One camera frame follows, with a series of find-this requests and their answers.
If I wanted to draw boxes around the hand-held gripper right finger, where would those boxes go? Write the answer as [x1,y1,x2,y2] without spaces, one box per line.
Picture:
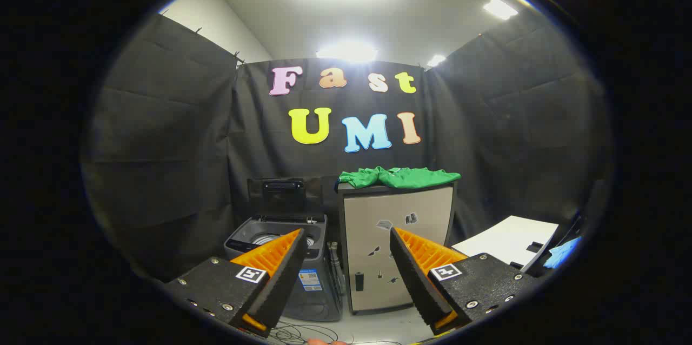
[389,227,536,335]

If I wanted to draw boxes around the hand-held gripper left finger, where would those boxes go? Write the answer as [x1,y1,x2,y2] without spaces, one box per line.
[165,229,309,338]

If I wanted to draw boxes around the grey washing machine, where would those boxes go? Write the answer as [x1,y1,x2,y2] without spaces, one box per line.
[224,214,344,322]

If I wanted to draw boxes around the dark washing machine lid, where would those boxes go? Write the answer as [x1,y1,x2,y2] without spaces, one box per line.
[248,176,325,221]

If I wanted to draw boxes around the green polo shirt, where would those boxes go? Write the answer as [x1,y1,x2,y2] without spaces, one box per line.
[338,167,462,190]

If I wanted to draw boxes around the beige cabinet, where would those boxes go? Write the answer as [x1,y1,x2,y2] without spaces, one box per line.
[336,182,456,315]

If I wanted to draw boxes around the white board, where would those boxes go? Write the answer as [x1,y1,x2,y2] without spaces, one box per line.
[451,215,560,273]

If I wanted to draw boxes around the blue cloth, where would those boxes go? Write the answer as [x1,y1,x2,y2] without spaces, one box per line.
[543,236,582,269]

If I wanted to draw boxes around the oval ceiling light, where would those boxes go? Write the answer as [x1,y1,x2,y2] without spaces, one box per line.
[316,41,379,63]

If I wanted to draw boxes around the rectangular ceiling light panel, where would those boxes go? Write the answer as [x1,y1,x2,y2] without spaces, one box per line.
[483,0,518,21]

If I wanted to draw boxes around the grey drain hose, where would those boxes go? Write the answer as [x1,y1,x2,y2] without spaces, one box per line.
[327,241,347,305]

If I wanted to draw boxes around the black floor cables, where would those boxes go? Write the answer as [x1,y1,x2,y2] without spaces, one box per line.
[268,321,403,345]

